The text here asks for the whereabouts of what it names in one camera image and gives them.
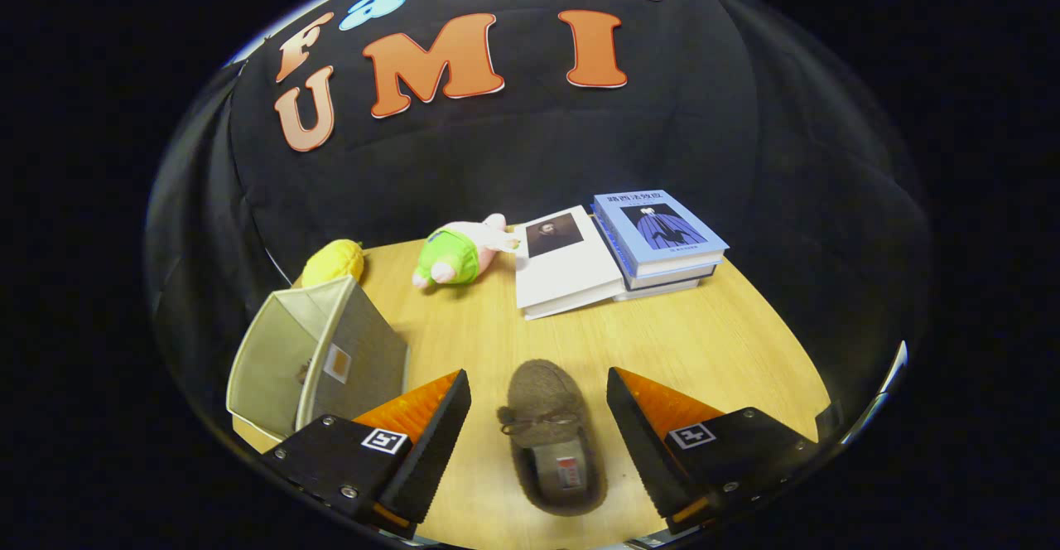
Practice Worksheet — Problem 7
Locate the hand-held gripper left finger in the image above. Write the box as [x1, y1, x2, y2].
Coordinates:
[261, 369, 471, 538]

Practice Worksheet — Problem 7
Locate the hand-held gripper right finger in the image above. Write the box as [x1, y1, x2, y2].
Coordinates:
[606, 367, 829, 534]

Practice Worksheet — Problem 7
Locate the grey fabric storage box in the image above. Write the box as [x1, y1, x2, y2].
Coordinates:
[226, 276, 409, 443]

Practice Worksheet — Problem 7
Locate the thin white book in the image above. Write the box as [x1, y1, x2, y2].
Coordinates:
[614, 278, 703, 302]

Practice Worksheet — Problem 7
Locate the white book with portrait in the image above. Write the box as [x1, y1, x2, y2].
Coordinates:
[514, 205, 626, 321]

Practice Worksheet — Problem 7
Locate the pink plush toy green outfit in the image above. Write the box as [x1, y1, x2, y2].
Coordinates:
[412, 214, 521, 289]

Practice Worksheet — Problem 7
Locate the yellow plush toy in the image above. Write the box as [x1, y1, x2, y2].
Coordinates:
[301, 239, 365, 288]

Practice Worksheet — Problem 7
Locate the blue cover book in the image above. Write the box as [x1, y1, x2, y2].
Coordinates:
[593, 190, 730, 279]

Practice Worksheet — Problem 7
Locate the small black bracket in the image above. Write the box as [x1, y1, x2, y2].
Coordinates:
[816, 401, 844, 443]

